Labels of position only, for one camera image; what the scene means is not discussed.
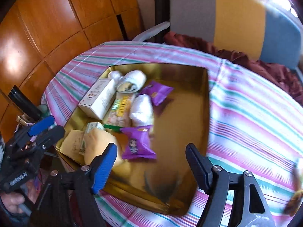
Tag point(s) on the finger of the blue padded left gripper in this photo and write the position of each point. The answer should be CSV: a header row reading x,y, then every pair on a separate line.
x,y
41,126

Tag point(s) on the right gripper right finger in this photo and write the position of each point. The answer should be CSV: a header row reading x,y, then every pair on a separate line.
x,y
200,166

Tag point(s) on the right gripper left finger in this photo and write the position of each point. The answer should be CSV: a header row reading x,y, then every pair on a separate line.
x,y
101,167

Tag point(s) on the yellow sponge block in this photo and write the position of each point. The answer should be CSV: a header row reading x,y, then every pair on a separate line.
x,y
96,141

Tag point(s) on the purple snack packet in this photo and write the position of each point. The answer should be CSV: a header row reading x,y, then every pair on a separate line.
x,y
139,144
157,92

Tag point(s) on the yellow green snack bag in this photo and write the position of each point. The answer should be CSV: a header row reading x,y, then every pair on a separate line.
x,y
118,115

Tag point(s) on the white cardboard box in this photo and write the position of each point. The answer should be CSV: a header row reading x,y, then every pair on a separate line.
x,y
97,100

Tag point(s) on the clear plastic bundle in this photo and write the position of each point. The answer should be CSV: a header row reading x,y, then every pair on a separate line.
x,y
141,112

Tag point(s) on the white roll container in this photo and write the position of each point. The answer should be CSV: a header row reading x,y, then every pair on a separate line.
x,y
132,82

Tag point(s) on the left hand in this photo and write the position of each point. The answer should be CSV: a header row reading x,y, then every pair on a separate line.
x,y
12,201

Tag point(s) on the gold storage box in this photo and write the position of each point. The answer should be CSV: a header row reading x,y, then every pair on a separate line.
x,y
166,185

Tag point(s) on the wooden wardrobe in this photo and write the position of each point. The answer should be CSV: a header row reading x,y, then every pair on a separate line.
x,y
38,37

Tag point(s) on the dark red blanket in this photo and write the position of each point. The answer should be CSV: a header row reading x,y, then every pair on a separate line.
x,y
277,74

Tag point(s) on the grey yellow blue headboard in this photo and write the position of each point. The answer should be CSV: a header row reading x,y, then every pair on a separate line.
x,y
249,26

